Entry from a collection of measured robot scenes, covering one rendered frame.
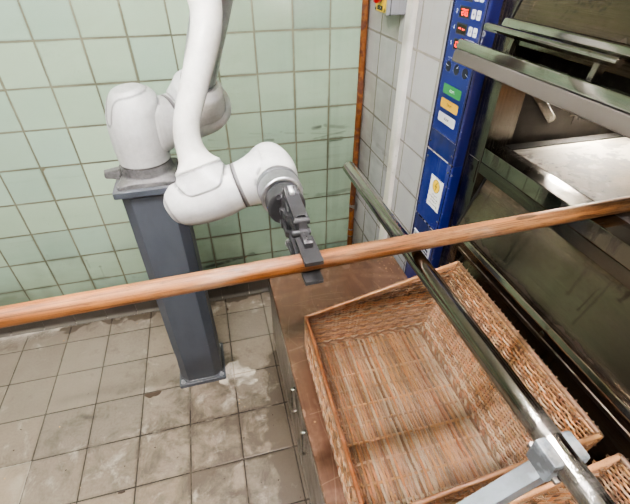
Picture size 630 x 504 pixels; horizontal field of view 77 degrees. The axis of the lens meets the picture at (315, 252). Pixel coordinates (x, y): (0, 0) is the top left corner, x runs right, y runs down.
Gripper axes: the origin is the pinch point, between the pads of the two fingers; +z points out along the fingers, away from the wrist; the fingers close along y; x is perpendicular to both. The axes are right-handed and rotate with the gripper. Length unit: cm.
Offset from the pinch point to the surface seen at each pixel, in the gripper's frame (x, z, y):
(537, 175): -58, -17, 1
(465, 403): -44, 0, 60
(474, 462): -37, 14, 60
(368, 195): -18.3, -20.3, 2.0
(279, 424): 3, -41, 119
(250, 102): -7, -125, 13
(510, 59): -41, -16, -24
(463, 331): -17.4, 18.0, 2.4
